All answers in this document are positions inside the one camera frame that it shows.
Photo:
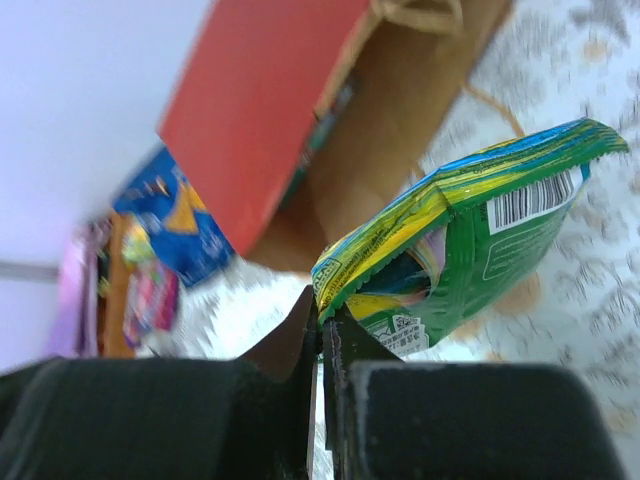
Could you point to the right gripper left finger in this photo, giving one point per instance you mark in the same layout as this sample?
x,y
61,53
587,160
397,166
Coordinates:
x,y
167,418

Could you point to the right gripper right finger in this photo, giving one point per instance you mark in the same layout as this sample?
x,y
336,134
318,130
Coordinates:
x,y
391,419

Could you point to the wooden organizer tray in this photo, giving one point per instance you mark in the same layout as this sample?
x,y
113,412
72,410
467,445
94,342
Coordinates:
x,y
112,292

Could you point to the green Fox's candy bag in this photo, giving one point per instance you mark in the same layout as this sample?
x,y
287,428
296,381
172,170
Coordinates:
x,y
136,247

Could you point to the blue tortilla chips bag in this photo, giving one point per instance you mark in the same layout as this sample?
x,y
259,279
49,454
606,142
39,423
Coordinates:
x,y
182,233

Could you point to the red paper bag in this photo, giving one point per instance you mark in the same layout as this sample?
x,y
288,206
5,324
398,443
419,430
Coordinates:
x,y
297,121

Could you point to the folded purple cloth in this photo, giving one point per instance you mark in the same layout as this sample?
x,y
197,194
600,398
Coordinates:
x,y
74,332

